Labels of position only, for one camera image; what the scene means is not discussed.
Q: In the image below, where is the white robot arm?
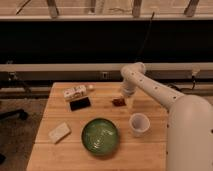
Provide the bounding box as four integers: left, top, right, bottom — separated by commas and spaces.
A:
121, 62, 213, 171

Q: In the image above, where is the white ceramic cup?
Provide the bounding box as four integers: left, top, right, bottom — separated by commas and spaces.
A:
129, 113, 150, 137

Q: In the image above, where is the green plate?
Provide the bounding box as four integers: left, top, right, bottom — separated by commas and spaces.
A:
81, 118, 119, 156

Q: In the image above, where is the black rectangular block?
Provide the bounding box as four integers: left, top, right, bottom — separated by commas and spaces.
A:
70, 97, 91, 111

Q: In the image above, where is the white patterned box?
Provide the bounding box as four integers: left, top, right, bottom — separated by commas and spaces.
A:
63, 85, 87, 100

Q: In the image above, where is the beige sponge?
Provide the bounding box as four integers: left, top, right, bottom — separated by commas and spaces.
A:
48, 123, 71, 143

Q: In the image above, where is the office chair base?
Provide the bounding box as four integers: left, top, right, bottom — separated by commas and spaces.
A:
0, 109, 29, 120

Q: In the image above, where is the black hanging cable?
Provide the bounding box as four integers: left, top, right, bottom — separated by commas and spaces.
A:
133, 11, 156, 64

